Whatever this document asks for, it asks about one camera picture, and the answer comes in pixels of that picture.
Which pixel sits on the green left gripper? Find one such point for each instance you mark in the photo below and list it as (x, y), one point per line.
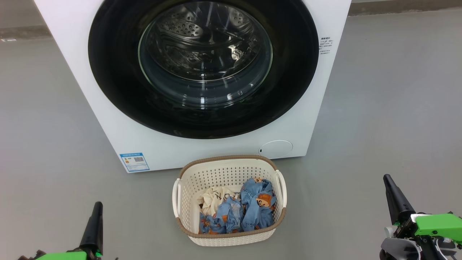
(61, 256)

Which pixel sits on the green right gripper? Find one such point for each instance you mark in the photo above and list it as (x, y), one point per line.
(436, 225)

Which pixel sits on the cream and blue garment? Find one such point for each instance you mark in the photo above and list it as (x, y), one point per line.
(213, 198)

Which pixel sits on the blue bear patterned garment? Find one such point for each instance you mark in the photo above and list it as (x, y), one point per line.
(261, 209)

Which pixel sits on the black round glass washer door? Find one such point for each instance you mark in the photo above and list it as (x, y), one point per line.
(112, 90)

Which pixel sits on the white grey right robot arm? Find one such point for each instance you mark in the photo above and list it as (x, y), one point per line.
(399, 250)

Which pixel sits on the white front-load washing machine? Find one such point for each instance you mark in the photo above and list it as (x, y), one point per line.
(108, 141)

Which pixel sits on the blue energy label sticker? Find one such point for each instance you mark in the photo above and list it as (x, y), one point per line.
(134, 162)

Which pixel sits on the round white filter cover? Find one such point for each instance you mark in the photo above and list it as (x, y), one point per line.
(276, 149)

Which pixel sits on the cream perforated laundry basket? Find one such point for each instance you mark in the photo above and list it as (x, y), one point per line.
(231, 168)

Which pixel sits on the black text notice sticker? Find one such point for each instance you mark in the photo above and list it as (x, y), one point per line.
(326, 45)

